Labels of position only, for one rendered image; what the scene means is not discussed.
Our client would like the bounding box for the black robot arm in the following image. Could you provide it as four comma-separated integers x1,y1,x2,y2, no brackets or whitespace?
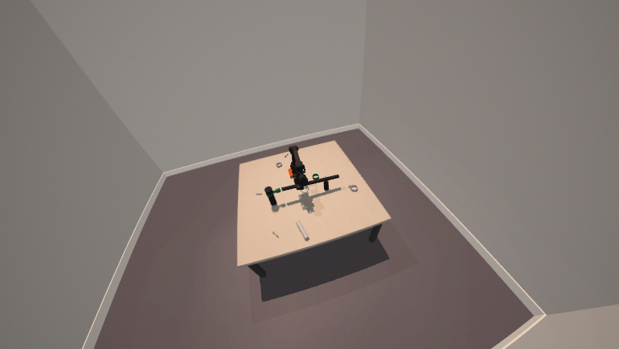
289,146,308,184

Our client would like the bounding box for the beige cylinder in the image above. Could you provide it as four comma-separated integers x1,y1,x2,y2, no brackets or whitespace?
296,220,309,240

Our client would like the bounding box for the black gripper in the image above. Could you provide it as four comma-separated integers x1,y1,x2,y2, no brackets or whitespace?
293,174,304,190

